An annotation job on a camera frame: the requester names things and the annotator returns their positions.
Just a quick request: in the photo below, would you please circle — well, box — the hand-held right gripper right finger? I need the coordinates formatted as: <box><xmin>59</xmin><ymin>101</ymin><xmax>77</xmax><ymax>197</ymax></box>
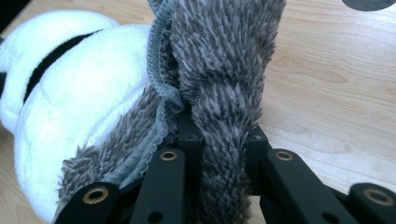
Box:
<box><xmin>247</xmin><ymin>124</ymin><xmax>270</xmax><ymax>153</ymax></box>

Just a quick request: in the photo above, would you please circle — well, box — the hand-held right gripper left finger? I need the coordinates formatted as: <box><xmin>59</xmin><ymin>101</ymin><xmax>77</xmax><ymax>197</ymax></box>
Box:
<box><xmin>177</xmin><ymin>110</ymin><xmax>205</xmax><ymax>153</ymax></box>

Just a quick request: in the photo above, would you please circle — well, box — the grey fuzzy scarf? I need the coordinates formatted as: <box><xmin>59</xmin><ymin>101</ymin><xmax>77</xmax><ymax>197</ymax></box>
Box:
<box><xmin>57</xmin><ymin>0</ymin><xmax>288</xmax><ymax>224</ymax></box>

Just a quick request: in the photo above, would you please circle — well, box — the black and white panda plush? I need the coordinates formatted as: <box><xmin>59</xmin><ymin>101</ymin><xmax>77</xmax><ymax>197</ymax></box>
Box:
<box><xmin>0</xmin><ymin>8</ymin><xmax>163</xmax><ymax>223</ymax></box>

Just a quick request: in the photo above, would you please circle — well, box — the dark round table grommet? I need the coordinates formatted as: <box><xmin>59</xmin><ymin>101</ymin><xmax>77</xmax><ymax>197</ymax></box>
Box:
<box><xmin>342</xmin><ymin>0</ymin><xmax>396</xmax><ymax>12</ymax></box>

